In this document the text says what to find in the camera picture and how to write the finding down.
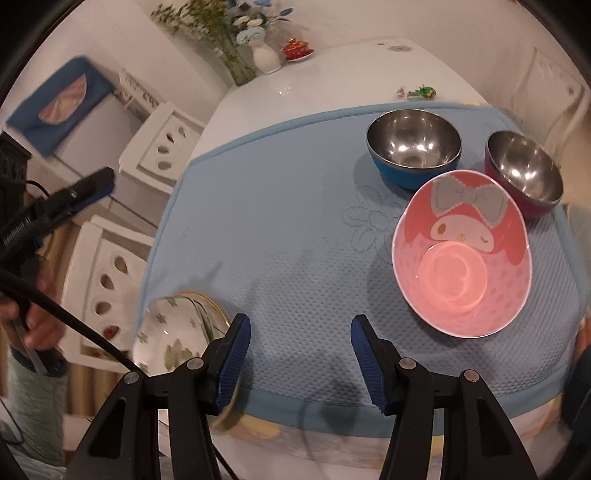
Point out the magenta steel bowl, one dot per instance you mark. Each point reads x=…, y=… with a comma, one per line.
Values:
x=526, y=166

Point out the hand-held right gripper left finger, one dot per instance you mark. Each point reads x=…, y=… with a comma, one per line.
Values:
x=233, y=355

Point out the clear glass vase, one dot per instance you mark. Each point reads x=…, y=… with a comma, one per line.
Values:
x=240, y=69

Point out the dried flower bouquet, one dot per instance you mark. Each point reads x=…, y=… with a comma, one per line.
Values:
x=194, y=18

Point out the pink cartoon bowl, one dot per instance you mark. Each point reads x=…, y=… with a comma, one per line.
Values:
x=461, y=277

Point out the blue artificial flowers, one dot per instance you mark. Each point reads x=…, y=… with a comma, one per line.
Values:
x=254, y=23

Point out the white ceramic vase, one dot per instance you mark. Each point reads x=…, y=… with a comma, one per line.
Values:
x=267, y=59

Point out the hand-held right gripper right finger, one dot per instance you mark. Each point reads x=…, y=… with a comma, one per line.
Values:
x=367, y=355

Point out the blue steel bowl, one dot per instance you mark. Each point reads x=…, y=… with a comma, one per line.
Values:
x=411, y=138

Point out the person's dark trousers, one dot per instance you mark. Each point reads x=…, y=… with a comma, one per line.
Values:
x=577, y=397

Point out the hexagonal tree print plate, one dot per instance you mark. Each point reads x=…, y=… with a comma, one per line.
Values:
x=161, y=332

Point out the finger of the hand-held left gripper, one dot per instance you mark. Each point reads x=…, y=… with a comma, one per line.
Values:
x=92, y=187

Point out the small green toy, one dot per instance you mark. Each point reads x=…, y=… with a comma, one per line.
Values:
x=422, y=92

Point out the round blue leaf plate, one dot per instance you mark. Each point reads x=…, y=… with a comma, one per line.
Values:
x=219, y=316

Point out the red lidded teacup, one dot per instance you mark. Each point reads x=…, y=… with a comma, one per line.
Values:
x=296, y=50

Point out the white storage rack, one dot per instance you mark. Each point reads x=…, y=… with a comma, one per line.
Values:
x=138, y=90

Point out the person's left forearm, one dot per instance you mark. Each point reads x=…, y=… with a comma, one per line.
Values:
x=37, y=406

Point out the white dining chair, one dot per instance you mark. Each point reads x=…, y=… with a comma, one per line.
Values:
x=152, y=138
x=545, y=78
x=92, y=258

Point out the person's left hand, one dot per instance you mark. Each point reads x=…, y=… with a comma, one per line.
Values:
x=46, y=314

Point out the light blue table mat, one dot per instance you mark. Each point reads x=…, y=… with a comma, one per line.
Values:
x=286, y=230

